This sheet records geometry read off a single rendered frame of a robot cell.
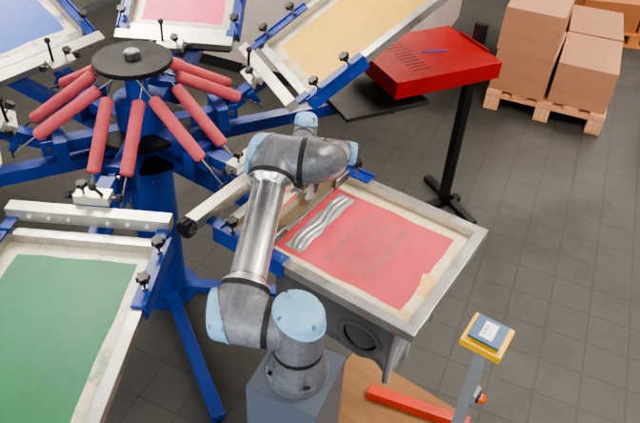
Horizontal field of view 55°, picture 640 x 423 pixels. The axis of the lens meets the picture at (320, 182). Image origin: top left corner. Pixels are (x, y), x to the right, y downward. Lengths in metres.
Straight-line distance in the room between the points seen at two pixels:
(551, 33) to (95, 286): 3.63
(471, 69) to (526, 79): 1.86
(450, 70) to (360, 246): 1.17
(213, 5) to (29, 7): 0.87
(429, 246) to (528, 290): 1.42
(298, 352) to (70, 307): 0.92
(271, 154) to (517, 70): 3.57
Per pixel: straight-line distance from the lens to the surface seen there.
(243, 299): 1.37
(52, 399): 1.88
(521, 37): 4.81
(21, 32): 3.22
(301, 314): 1.34
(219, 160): 2.41
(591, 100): 4.97
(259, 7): 4.86
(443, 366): 3.10
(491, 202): 4.06
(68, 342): 1.98
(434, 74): 2.97
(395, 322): 1.92
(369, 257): 2.14
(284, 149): 1.52
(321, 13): 3.03
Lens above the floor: 2.45
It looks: 38 degrees down
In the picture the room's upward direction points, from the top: 4 degrees clockwise
